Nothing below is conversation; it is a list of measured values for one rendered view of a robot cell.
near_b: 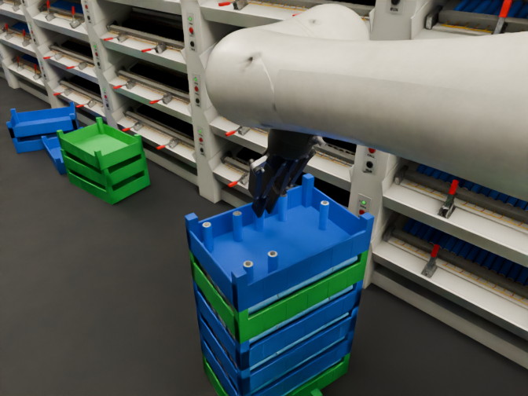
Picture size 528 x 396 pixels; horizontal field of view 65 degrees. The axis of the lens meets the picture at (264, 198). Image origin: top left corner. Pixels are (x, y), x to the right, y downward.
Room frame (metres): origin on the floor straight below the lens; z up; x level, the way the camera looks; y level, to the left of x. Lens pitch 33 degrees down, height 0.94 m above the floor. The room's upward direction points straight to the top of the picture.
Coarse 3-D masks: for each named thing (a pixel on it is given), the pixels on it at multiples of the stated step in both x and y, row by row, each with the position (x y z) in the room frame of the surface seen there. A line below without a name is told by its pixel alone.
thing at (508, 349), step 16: (384, 272) 0.95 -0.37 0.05; (384, 288) 0.92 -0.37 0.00; (400, 288) 0.89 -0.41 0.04; (416, 288) 0.88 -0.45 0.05; (416, 304) 0.85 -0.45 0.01; (432, 304) 0.82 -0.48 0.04; (448, 304) 0.82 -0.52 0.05; (448, 320) 0.79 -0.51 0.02; (464, 320) 0.76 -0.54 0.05; (480, 320) 0.76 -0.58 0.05; (480, 336) 0.73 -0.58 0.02; (496, 336) 0.71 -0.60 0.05; (512, 336) 0.71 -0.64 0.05; (512, 352) 0.68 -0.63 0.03
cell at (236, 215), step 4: (236, 212) 0.67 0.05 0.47; (240, 212) 0.67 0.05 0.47; (236, 216) 0.66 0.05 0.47; (240, 216) 0.66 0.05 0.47; (236, 220) 0.66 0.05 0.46; (240, 220) 0.66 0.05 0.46; (236, 224) 0.66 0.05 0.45; (240, 224) 0.66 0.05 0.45; (236, 228) 0.66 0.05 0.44; (240, 228) 0.66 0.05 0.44; (236, 232) 0.66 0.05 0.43; (240, 232) 0.66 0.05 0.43; (236, 236) 0.66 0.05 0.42; (240, 236) 0.66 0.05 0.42; (236, 240) 0.66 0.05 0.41
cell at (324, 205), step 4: (324, 200) 0.71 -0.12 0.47; (324, 204) 0.70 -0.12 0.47; (328, 204) 0.70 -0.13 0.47; (320, 208) 0.70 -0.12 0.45; (324, 208) 0.70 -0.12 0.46; (328, 208) 0.70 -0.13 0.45; (320, 212) 0.70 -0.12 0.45; (324, 212) 0.70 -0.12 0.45; (320, 216) 0.70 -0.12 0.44; (324, 216) 0.70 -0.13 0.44; (320, 220) 0.70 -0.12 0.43; (324, 220) 0.70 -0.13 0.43; (320, 224) 0.70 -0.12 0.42; (324, 224) 0.70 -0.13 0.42; (320, 228) 0.70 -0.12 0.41; (324, 228) 0.70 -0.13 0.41
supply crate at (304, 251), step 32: (288, 192) 0.77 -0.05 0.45; (320, 192) 0.76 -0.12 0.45; (192, 224) 0.63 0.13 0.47; (224, 224) 0.68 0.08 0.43; (288, 224) 0.72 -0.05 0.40; (352, 224) 0.68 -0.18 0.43; (224, 256) 0.61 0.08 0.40; (256, 256) 0.61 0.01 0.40; (288, 256) 0.61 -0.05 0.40; (320, 256) 0.57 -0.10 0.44; (352, 256) 0.61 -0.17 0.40; (224, 288) 0.51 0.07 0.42; (256, 288) 0.49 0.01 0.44
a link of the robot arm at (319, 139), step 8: (280, 136) 0.57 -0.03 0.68; (288, 136) 0.56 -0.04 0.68; (296, 136) 0.56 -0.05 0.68; (304, 136) 0.56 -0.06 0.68; (312, 136) 0.56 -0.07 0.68; (320, 136) 0.56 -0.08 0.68; (296, 144) 0.56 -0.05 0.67; (304, 144) 0.56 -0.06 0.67; (312, 144) 0.57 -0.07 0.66; (320, 144) 0.55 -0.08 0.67
